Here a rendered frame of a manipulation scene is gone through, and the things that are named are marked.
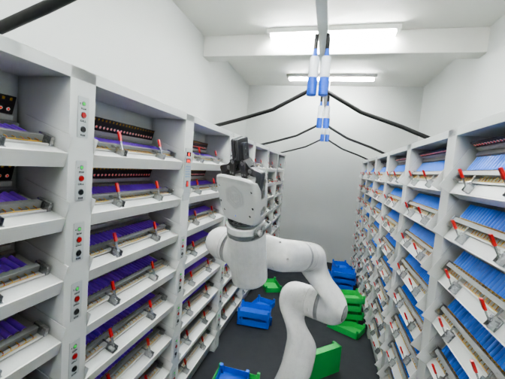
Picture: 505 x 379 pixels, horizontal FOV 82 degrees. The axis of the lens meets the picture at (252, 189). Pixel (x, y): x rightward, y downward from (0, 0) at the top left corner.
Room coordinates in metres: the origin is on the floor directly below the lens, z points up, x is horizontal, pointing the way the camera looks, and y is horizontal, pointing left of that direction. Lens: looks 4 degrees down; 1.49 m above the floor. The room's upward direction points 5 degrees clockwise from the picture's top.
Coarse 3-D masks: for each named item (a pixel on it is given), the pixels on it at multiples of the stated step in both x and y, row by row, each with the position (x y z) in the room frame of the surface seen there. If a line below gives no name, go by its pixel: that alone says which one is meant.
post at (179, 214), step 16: (160, 128) 1.57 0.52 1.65; (176, 128) 1.55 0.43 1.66; (192, 128) 1.61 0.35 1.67; (176, 144) 1.55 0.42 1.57; (192, 144) 1.63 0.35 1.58; (160, 176) 1.57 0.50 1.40; (176, 176) 1.55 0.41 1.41; (176, 208) 1.54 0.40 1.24; (176, 256) 1.54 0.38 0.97; (176, 272) 1.54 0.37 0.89; (176, 288) 1.54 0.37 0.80; (176, 304) 1.56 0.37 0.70; (176, 336) 1.58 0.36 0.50
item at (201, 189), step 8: (192, 176) 2.04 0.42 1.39; (200, 176) 2.15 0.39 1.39; (208, 176) 2.25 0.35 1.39; (192, 184) 1.87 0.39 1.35; (200, 184) 1.95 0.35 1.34; (208, 184) 2.05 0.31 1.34; (216, 184) 2.20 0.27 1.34; (192, 192) 1.77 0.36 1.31; (200, 192) 1.77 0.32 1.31; (208, 192) 1.93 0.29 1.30; (216, 192) 2.04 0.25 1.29; (192, 200) 1.69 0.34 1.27; (200, 200) 1.80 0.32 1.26
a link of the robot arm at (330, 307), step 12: (324, 252) 0.91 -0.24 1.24; (312, 264) 0.83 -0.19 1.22; (324, 264) 0.90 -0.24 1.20; (312, 276) 0.89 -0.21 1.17; (324, 276) 0.90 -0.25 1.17; (324, 288) 0.88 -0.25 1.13; (336, 288) 0.91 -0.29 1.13; (324, 300) 0.87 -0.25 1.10; (336, 300) 0.87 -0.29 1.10; (324, 312) 0.87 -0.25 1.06; (336, 312) 0.86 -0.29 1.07; (336, 324) 0.88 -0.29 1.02
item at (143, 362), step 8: (160, 328) 1.54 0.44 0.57; (168, 328) 1.54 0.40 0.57; (168, 336) 1.54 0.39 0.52; (160, 344) 1.46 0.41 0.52; (168, 344) 1.52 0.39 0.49; (160, 352) 1.44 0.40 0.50; (144, 360) 1.33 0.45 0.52; (152, 360) 1.36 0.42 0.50; (136, 368) 1.27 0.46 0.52; (144, 368) 1.30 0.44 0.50; (128, 376) 1.22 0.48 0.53; (136, 376) 1.24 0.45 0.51
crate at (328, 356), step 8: (328, 344) 2.11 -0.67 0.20; (336, 344) 2.12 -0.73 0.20; (320, 352) 2.01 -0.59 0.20; (328, 352) 2.04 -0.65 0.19; (336, 352) 2.08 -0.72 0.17; (320, 360) 2.00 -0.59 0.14; (328, 360) 2.05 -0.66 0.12; (336, 360) 2.09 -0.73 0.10; (320, 368) 2.01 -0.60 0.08; (328, 368) 2.05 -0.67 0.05; (336, 368) 2.09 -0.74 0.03; (312, 376) 1.97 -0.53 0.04; (320, 376) 2.01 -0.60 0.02
